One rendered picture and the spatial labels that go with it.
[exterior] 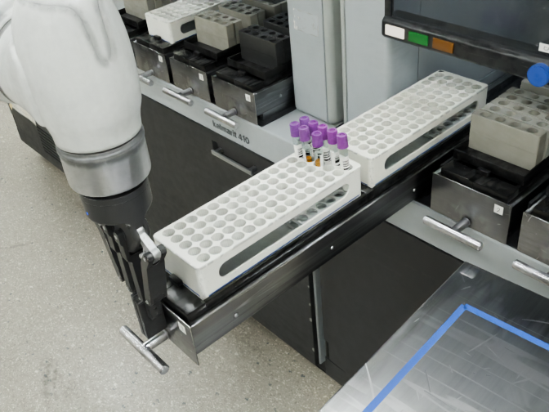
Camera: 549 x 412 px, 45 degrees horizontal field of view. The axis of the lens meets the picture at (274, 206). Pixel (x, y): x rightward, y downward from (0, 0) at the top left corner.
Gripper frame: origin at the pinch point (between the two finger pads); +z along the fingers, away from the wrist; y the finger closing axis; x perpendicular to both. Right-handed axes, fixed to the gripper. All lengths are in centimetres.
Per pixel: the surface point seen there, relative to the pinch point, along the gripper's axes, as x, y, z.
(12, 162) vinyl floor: -42, 196, 80
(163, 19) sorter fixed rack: -51, 69, -7
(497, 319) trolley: -25.9, -32.9, -2.1
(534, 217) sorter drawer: -47, -25, -1
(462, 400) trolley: -14.2, -36.4, -2.0
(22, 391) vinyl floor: 8, 79, 80
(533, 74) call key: -52, -19, -18
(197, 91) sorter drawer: -47, 53, 5
